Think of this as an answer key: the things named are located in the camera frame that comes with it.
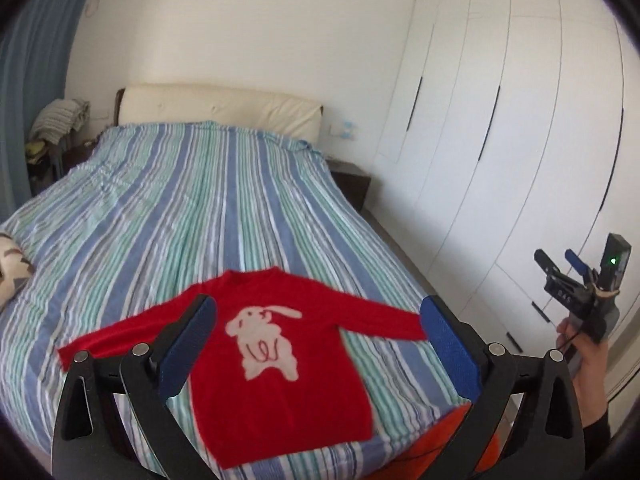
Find red knit sweater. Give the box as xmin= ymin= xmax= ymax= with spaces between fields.
xmin=58 ymin=268 xmax=426 ymax=469

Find black sleeve right forearm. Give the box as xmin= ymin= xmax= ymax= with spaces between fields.
xmin=582 ymin=411 xmax=615 ymax=479

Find striped folded clothes pile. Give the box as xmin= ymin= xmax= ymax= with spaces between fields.
xmin=28 ymin=99 xmax=90 ymax=145

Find right hand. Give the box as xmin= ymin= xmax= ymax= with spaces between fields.
xmin=556 ymin=318 xmax=608 ymax=428

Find white built-in wardrobe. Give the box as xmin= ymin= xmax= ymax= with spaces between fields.
xmin=374 ymin=0 xmax=640 ymax=396

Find patterned white pillow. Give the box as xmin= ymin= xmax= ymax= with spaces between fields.
xmin=0 ymin=232 xmax=36 ymax=309

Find dark wooden right nightstand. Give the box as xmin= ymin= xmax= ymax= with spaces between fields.
xmin=326 ymin=158 xmax=371 ymax=212

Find striped blue green bedspread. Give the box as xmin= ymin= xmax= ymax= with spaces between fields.
xmin=0 ymin=120 xmax=474 ymax=480

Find dark left nightstand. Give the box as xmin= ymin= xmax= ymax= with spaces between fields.
xmin=49 ymin=139 xmax=99 ymax=181

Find cream padded headboard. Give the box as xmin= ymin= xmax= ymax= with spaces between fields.
xmin=113 ymin=84 xmax=323 ymax=144

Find blue curtain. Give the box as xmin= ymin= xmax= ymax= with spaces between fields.
xmin=1 ymin=0 xmax=86 ymax=220

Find wall socket panel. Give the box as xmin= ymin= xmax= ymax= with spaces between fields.
xmin=329 ymin=122 xmax=357 ymax=140

